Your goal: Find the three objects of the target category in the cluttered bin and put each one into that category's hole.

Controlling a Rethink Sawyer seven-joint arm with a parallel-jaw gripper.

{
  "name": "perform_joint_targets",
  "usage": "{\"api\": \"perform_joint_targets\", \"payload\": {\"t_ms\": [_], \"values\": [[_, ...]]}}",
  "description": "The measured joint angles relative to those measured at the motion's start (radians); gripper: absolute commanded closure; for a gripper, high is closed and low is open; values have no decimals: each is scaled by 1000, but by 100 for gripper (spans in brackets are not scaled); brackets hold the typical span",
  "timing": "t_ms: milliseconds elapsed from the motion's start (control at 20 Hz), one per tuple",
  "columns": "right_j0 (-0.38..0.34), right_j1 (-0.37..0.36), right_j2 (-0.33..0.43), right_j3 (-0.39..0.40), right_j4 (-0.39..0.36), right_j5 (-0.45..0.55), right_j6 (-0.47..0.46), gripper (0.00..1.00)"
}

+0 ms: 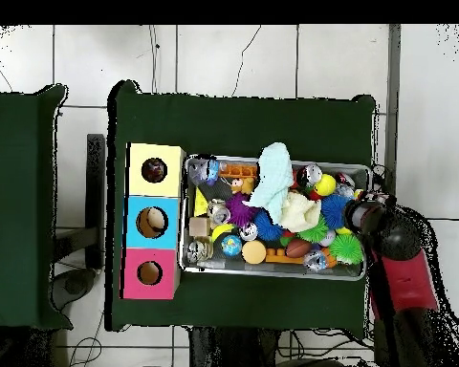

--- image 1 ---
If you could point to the yellow tennis ball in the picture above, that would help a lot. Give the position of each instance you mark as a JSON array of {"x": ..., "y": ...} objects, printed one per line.
[{"x": 325, "y": 185}]

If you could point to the tan round object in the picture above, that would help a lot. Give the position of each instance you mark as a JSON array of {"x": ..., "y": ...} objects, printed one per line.
[{"x": 154, "y": 218}]

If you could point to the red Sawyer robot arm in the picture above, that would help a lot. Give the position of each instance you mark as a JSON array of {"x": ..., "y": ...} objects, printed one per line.
[{"x": 409, "y": 283}]

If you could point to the tan foam disc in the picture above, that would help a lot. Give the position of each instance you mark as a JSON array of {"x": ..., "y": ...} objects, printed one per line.
[{"x": 253, "y": 252}]

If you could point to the wooden box with three holes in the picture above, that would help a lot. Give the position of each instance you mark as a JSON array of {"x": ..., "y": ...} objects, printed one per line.
[{"x": 137, "y": 237}]

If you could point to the cream waffle cloth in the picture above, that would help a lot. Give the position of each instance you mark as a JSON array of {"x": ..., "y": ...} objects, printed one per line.
[{"x": 300, "y": 212}]

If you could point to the blue globe print ball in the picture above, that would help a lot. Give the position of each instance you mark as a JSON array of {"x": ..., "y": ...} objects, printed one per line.
[{"x": 231, "y": 245}]

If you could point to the printed silver drink can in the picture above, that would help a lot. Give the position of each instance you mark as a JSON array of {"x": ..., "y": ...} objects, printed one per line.
[{"x": 218, "y": 212}]

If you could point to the mint green waffle cloth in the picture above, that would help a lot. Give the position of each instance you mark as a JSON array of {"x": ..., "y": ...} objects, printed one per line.
[{"x": 275, "y": 172}]

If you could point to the blue spiky rubber ball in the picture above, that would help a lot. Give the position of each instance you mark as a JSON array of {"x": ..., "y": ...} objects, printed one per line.
[{"x": 332, "y": 211}]

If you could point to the purple spiky monster toy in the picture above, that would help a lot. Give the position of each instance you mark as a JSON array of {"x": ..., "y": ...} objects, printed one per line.
[{"x": 239, "y": 210}]

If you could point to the crushed bottle with blue label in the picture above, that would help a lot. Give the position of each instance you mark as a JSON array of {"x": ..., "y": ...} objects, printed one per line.
[{"x": 204, "y": 170}]

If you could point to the dark green tablecloth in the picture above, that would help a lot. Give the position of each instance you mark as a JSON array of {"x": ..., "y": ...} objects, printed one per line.
[
  {"x": 26, "y": 172},
  {"x": 233, "y": 126}
]

